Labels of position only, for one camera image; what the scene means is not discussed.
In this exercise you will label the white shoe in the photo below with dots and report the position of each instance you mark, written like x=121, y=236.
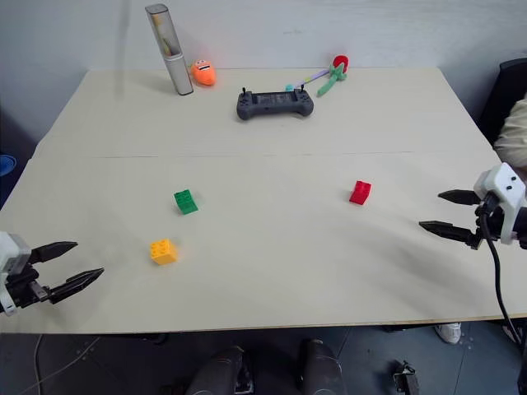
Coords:
x=449, y=332

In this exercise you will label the yellow toy brick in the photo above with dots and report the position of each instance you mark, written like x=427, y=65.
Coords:
x=164, y=251

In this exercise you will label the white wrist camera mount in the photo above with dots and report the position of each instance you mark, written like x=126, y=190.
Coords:
x=502, y=181
x=12, y=251

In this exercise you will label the orange plush toy with face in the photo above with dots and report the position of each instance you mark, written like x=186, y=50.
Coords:
x=203, y=72

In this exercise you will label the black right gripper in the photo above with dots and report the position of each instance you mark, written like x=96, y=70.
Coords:
x=494, y=224

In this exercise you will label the green toy brick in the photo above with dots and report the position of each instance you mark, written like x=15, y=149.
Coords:
x=186, y=201

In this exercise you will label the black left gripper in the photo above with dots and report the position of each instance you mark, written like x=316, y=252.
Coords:
x=24, y=288

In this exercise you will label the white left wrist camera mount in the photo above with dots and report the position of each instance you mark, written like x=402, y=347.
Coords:
x=12, y=251

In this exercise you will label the purple yellow stick toy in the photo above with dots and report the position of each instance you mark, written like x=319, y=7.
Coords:
x=306, y=79

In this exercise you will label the tall silver tube case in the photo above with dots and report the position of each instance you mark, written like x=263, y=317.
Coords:
x=175, y=61

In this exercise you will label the dark rounded shape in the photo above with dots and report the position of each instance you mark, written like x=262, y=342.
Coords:
x=218, y=372
x=321, y=368

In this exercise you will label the black handheld game controller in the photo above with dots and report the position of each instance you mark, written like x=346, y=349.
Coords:
x=273, y=105

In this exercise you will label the yellow green toothbrush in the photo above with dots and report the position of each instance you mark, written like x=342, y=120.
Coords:
x=165, y=37

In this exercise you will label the black device on floor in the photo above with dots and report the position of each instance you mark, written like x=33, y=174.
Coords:
x=407, y=378

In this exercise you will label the blue round object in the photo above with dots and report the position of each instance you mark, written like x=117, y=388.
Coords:
x=6, y=165

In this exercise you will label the red plush rose green stem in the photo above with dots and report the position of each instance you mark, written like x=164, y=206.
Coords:
x=335, y=74

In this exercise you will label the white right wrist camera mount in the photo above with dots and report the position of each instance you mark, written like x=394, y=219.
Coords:
x=502, y=181

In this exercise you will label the person in beige clothing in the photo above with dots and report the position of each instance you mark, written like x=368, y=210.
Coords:
x=512, y=131

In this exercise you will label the red toy brick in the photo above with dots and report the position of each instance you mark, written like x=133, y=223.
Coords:
x=360, y=192

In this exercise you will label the black chair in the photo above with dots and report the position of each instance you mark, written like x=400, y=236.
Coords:
x=504, y=90

